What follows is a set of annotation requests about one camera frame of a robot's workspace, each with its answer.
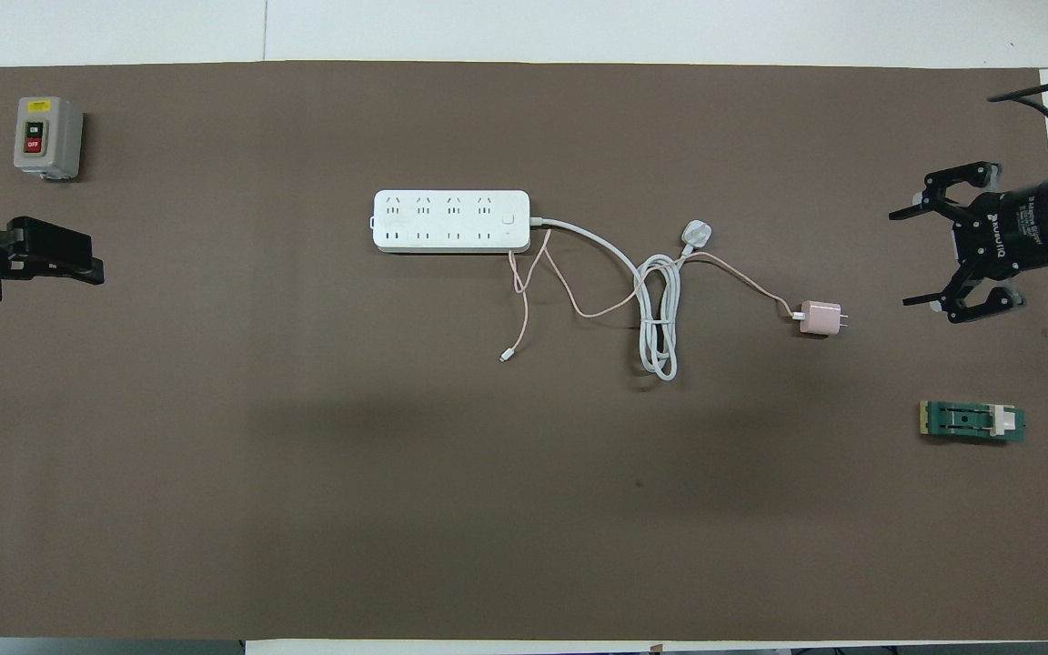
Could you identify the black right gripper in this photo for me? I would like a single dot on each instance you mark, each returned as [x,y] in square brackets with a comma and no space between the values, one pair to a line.
[1024,227]

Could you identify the pink charger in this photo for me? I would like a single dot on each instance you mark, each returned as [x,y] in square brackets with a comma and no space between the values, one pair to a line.
[819,318]

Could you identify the white power strip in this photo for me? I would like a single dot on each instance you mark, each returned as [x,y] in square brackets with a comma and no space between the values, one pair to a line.
[451,221]

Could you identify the brown table mat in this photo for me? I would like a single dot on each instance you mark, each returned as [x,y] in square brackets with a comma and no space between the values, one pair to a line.
[397,509]

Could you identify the grey on-off switch box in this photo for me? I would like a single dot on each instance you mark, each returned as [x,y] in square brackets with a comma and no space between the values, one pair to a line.
[46,136]

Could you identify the green knife switch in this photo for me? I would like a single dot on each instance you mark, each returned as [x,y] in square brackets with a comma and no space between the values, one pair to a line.
[965,421]

